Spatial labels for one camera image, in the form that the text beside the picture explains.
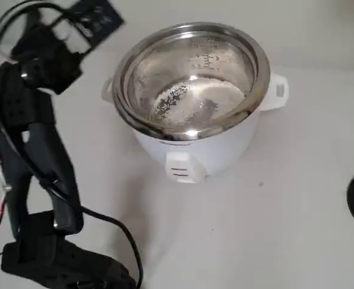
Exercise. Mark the white rice grains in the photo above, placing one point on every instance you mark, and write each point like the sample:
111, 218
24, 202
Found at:
192, 99

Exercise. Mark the white rice cooker housing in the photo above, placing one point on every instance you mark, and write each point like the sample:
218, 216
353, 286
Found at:
225, 144

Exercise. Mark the stainless steel inner pot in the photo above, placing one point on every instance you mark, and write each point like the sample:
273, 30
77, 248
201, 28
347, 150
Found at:
165, 60

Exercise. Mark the black camera board mount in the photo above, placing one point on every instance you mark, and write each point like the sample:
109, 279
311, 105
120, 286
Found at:
104, 27

